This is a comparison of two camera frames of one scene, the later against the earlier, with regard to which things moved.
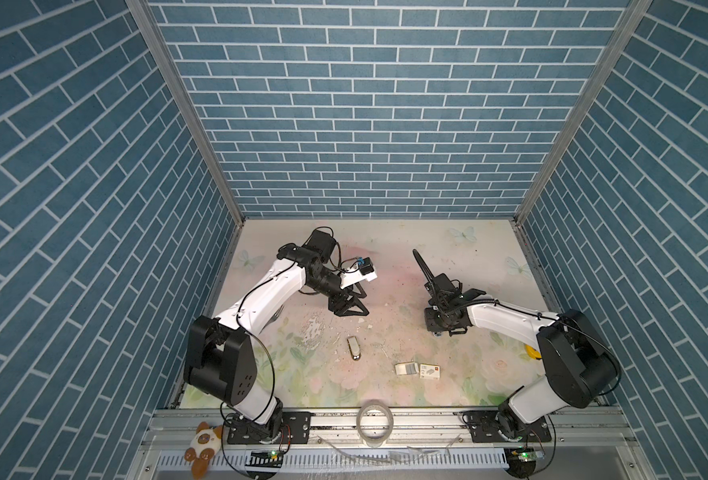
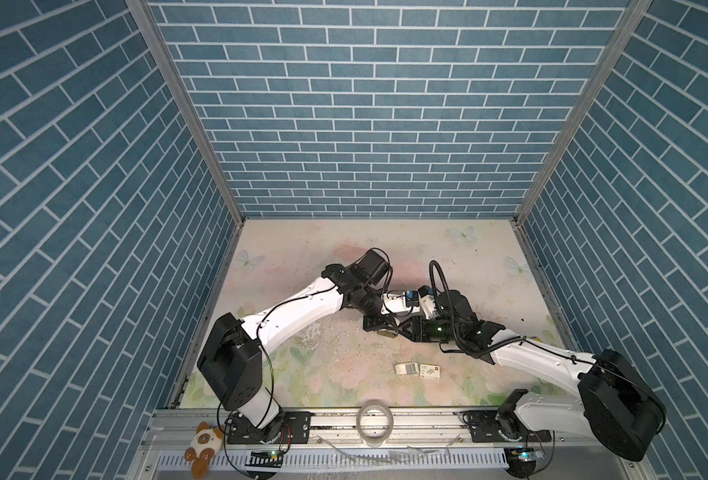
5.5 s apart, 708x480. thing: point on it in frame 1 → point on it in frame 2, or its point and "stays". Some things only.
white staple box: (429, 371) stays
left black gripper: (341, 307) → (382, 321)
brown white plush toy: (204, 445) stays
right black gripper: (431, 325) → (416, 333)
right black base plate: (484, 427) stays
